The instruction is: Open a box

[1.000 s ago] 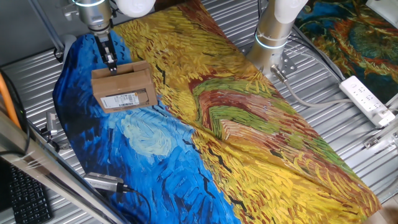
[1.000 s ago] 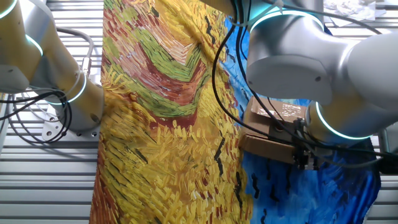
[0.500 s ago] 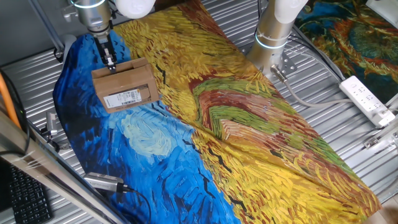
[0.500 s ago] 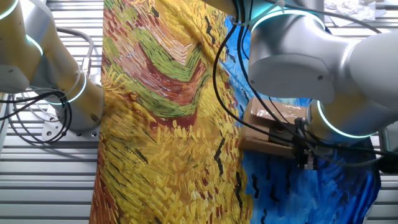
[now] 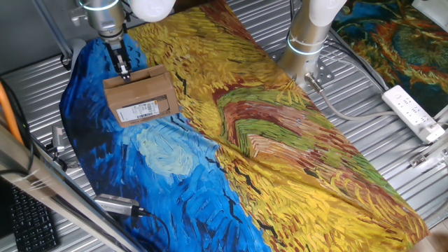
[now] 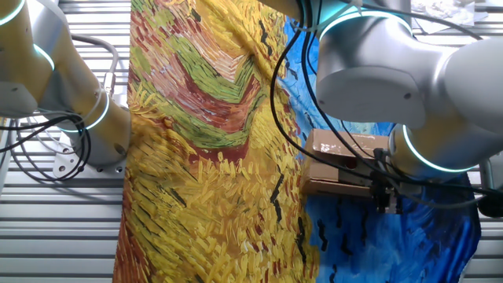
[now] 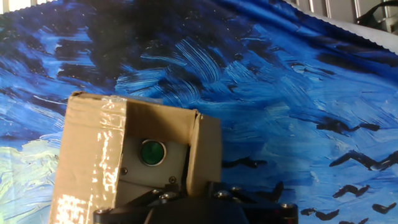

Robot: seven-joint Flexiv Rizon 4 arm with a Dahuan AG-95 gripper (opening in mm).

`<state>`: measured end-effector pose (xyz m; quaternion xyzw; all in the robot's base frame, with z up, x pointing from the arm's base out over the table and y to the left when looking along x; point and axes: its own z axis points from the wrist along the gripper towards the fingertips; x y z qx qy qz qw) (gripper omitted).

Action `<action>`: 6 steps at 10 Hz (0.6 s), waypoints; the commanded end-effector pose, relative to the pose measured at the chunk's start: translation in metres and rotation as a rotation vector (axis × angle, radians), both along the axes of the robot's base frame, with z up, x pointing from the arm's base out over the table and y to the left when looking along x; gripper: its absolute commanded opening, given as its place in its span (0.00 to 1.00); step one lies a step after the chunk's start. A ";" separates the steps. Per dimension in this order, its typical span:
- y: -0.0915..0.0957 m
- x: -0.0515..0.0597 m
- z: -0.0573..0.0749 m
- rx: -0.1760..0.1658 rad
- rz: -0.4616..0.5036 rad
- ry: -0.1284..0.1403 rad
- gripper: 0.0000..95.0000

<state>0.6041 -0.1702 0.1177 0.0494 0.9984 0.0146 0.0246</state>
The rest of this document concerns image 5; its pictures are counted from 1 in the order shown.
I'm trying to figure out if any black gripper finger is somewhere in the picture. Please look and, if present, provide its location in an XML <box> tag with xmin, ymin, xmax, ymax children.
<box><xmin>114</xmin><ymin>62</ymin><xmax>127</xmax><ymax>81</ymax></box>
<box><xmin>122</xmin><ymin>62</ymin><xmax>133</xmax><ymax>83</ymax></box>

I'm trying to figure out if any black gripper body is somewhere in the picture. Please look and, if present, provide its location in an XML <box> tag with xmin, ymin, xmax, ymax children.
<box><xmin>104</xmin><ymin>36</ymin><xmax>132</xmax><ymax>68</ymax></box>

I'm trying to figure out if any brown cardboard shipping box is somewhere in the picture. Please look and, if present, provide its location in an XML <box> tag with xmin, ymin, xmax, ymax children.
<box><xmin>102</xmin><ymin>64</ymin><xmax>181</xmax><ymax>129</ymax></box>

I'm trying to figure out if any small silver clamp device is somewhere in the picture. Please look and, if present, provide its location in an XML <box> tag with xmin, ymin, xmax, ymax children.
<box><xmin>50</xmin><ymin>125</ymin><xmax>67</xmax><ymax>155</ymax></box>

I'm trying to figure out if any wheatfield painting print tablecloth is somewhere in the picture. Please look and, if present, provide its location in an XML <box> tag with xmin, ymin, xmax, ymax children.
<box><xmin>58</xmin><ymin>0</ymin><xmax>431</xmax><ymax>252</ymax></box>

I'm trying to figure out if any black computer keyboard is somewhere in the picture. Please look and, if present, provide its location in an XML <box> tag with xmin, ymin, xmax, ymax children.
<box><xmin>6</xmin><ymin>183</ymin><xmax>60</xmax><ymax>252</ymax></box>

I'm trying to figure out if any sunflower painting print cloth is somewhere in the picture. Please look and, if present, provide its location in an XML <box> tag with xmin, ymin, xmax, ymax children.
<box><xmin>330</xmin><ymin>0</ymin><xmax>448</xmax><ymax>118</ymax></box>

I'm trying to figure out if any white power strip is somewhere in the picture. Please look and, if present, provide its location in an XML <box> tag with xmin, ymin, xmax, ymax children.
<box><xmin>381</xmin><ymin>85</ymin><xmax>447</xmax><ymax>144</ymax></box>

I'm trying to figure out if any white flat object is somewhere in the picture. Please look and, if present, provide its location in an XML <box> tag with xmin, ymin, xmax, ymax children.
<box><xmin>411</xmin><ymin>0</ymin><xmax>448</xmax><ymax>24</ymax></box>

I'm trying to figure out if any grey mount plate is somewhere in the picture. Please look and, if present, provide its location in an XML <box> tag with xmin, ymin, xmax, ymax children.
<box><xmin>68</xmin><ymin>37</ymin><xmax>88</xmax><ymax>73</ymax></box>

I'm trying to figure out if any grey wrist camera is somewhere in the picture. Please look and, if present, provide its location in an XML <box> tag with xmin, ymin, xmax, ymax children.
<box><xmin>69</xmin><ymin>3</ymin><xmax>88</xmax><ymax>26</ymax></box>

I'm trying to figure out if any grey frame pole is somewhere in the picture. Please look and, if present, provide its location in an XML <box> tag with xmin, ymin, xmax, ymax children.
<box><xmin>30</xmin><ymin>0</ymin><xmax>74</xmax><ymax>63</ymax></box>

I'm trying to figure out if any orange cable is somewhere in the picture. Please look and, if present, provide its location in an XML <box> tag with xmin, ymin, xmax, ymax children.
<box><xmin>0</xmin><ymin>82</ymin><xmax>25</xmax><ymax>146</ymax></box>

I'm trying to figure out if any silver depth camera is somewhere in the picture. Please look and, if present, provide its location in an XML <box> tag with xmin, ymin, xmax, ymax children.
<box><xmin>93</xmin><ymin>193</ymin><xmax>148</xmax><ymax>218</ymax></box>

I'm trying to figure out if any aluminium frame bar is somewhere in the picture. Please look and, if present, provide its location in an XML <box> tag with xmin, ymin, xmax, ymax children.
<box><xmin>0</xmin><ymin>125</ymin><xmax>148</xmax><ymax>252</ymax></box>

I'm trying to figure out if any black camera cable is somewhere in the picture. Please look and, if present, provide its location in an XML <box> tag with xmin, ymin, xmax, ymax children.
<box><xmin>139</xmin><ymin>209</ymin><xmax>172</xmax><ymax>252</ymax></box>

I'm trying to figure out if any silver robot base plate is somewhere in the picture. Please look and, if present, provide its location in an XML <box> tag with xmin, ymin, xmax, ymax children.
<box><xmin>269</xmin><ymin>52</ymin><xmax>335</xmax><ymax>92</ymax></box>

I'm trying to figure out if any thick grey base cable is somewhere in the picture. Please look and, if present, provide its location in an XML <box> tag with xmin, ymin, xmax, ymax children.
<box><xmin>303</xmin><ymin>72</ymin><xmax>398</xmax><ymax>123</ymax></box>

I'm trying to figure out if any metal corner bracket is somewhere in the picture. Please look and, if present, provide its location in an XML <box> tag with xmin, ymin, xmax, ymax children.
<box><xmin>407</xmin><ymin>138</ymin><xmax>448</xmax><ymax>168</ymax></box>

